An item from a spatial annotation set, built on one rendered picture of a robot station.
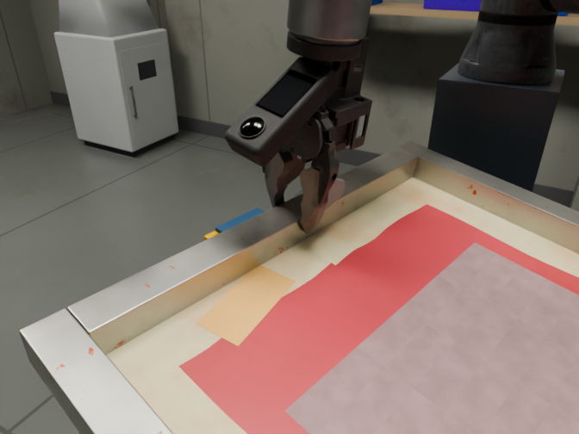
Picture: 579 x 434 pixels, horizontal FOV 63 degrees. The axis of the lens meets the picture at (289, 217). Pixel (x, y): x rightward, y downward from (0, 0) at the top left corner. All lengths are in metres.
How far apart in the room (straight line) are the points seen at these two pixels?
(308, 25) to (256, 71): 3.32
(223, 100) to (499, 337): 3.64
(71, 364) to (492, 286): 0.42
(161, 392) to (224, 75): 3.62
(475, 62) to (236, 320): 0.59
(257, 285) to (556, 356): 0.29
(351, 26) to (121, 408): 0.35
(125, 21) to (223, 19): 0.70
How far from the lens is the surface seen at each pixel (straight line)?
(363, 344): 0.45
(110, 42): 3.61
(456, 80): 0.84
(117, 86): 3.67
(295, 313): 0.47
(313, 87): 0.45
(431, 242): 0.60
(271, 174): 0.54
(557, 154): 3.25
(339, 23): 0.44
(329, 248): 0.55
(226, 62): 3.91
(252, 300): 0.48
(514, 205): 0.69
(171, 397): 0.41
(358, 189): 0.61
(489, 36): 0.86
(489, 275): 0.59
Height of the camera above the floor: 1.38
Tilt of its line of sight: 29 degrees down
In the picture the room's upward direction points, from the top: straight up
